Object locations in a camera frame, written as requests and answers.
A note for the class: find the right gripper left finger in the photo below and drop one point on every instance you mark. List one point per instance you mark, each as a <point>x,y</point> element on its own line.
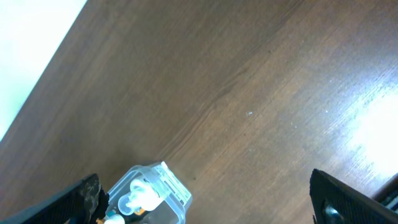
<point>84,202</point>

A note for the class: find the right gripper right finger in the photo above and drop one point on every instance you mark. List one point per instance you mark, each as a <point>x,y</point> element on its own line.
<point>335,202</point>

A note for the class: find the white spray bottle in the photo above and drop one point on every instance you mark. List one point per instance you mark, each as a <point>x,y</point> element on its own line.
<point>142,197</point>

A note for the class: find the clear plastic container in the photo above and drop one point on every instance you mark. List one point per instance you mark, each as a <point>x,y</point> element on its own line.
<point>173,210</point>

